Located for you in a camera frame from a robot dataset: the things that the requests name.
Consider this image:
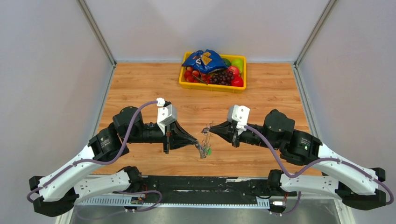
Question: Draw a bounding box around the red apple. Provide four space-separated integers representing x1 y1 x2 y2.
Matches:
227 66 240 77

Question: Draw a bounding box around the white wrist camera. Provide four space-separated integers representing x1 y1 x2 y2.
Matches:
227 105 250 135
156 98 177 135

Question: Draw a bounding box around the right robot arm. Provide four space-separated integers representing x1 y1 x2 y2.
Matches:
206 105 394 210

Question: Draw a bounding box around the dark green avocado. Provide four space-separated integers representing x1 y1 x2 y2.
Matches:
222 58 231 67

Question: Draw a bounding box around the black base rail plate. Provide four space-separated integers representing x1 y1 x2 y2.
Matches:
113 175 297 205

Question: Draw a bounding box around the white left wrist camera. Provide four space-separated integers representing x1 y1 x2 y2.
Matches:
156 98 177 135

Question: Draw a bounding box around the green apple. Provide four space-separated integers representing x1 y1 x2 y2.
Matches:
231 58 244 74

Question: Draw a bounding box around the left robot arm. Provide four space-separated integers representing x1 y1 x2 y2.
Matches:
27 101 201 217

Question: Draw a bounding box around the large metal key organizer ring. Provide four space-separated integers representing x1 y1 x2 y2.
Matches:
195 121 215 160

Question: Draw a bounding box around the red cherry cluster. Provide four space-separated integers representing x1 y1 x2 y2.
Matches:
183 66 211 84

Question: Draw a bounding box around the red tomato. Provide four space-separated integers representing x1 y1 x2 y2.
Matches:
231 76 244 87

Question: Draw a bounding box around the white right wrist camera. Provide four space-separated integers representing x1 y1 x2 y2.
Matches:
227 105 250 135

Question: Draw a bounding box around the purple grape bunch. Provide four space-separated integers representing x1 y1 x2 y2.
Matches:
210 70 234 86

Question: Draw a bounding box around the yellow plastic bin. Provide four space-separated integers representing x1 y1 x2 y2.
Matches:
178 52 247 93

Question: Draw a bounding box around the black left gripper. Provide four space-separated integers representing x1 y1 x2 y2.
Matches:
125 119 198 154

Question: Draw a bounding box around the blue chips bag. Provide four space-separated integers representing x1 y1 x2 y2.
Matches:
182 49 228 74

